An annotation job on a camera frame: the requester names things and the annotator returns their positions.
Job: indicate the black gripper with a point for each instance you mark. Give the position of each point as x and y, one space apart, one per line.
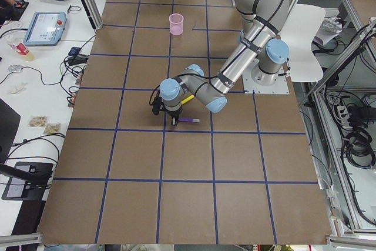
175 113

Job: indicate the purple marker pen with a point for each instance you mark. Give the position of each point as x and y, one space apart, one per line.
189 120

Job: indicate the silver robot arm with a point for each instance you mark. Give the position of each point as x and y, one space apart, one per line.
262 21

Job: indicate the pink mesh cup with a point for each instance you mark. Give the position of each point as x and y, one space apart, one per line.
176 24

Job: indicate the yellow highlighter pen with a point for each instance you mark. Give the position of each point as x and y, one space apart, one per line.
186 100

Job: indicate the blue checked pouch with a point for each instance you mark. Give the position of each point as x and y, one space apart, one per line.
74 51

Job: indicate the small snack bag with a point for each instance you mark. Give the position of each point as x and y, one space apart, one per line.
38 121
51 128

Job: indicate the near blue teach pendant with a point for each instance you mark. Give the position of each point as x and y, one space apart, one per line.
45 29

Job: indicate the white plastic chair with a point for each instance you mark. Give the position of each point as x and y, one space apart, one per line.
298 32

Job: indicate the plastic bottle red label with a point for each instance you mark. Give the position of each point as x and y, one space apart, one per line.
18 46

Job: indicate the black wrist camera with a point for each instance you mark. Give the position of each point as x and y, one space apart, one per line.
157 105

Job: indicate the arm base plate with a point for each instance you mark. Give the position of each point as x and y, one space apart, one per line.
257 82

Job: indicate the black camera stand base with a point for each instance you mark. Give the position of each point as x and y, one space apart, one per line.
27 180

